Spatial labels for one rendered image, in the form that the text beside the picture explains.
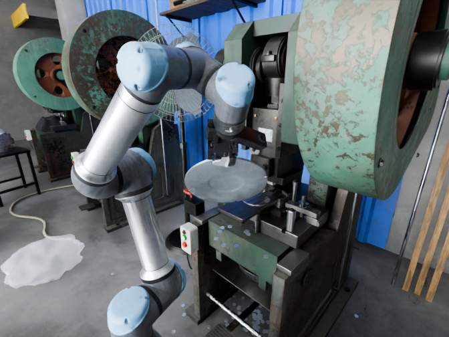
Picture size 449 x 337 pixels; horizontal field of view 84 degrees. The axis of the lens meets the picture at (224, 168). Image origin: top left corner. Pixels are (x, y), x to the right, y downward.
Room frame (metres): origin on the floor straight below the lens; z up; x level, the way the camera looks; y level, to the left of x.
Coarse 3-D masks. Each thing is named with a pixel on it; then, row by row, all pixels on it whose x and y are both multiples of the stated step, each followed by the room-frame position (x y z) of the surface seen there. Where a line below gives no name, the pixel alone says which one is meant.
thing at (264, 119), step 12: (264, 108) 1.05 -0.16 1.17; (276, 108) 1.05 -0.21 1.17; (264, 120) 1.04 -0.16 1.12; (276, 120) 1.00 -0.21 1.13; (264, 132) 1.03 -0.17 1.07; (276, 132) 0.99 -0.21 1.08; (252, 156) 1.04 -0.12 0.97; (264, 156) 1.01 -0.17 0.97; (288, 156) 1.03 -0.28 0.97; (264, 168) 0.98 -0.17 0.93; (276, 168) 0.98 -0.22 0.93; (288, 168) 1.04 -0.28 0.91
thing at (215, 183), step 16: (208, 160) 0.73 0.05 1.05; (240, 160) 0.74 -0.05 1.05; (192, 176) 0.78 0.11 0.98; (208, 176) 0.78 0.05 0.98; (224, 176) 0.79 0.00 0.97; (240, 176) 0.79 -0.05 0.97; (256, 176) 0.79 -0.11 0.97; (192, 192) 0.84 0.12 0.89; (208, 192) 0.84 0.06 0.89; (224, 192) 0.85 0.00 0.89; (240, 192) 0.85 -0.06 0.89; (256, 192) 0.85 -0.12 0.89
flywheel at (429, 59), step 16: (432, 0) 0.95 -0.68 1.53; (432, 16) 0.98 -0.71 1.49; (416, 32) 0.97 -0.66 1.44; (432, 32) 0.73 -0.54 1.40; (448, 32) 0.72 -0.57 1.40; (416, 48) 0.72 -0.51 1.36; (432, 48) 0.70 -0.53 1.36; (448, 48) 0.70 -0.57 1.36; (416, 64) 0.71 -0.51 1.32; (432, 64) 0.69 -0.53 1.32; (448, 64) 0.69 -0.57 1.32; (416, 80) 0.72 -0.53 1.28; (432, 80) 0.70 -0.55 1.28; (400, 96) 0.95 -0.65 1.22; (416, 96) 0.99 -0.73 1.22; (400, 112) 0.98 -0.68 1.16; (400, 128) 0.94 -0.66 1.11; (400, 144) 0.88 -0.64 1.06
